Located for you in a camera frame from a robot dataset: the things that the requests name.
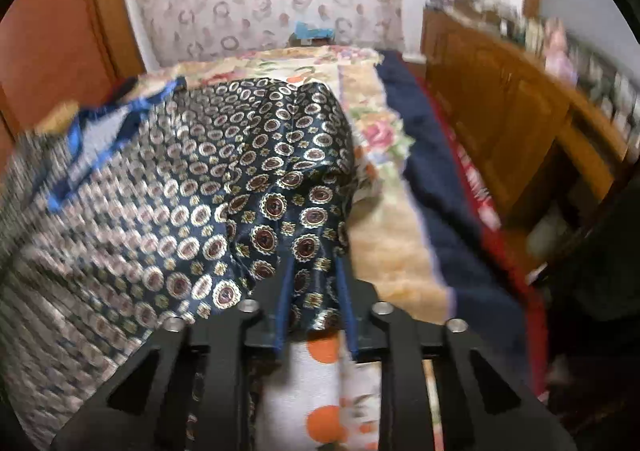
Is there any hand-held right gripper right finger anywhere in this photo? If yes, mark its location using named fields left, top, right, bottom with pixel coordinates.
left=336, top=258, right=577, bottom=451

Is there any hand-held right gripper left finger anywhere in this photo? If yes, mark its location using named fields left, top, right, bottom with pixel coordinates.
left=50, top=258, right=297, bottom=451

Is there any navy medallion print cloth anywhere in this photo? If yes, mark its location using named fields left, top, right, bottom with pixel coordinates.
left=0, top=76, right=359, bottom=448

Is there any orange fruit print bed sheet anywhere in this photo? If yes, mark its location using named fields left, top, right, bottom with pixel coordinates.
left=260, top=326, right=446, bottom=451

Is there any beige floral blanket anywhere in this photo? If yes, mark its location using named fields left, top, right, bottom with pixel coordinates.
left=130, top=45, right=452, bottom=328

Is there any navy blue blanket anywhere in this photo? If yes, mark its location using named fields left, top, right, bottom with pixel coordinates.
left=375, top=51, right=543, bottom=384

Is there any wooden cabinet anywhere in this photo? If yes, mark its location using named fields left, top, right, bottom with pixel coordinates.
left=420, top=6, right=632, bottom=232

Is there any blue box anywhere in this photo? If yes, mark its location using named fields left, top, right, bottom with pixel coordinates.
left=291, top=21, right=337, bottom=44

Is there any clutter of bottles and papers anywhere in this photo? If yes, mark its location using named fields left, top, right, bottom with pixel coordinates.
left=425, top=0, right=640, bottom=142

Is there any brown wooden wardrobe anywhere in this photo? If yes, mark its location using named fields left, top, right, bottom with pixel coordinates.
left=0, top=0, right=147, bottom=148

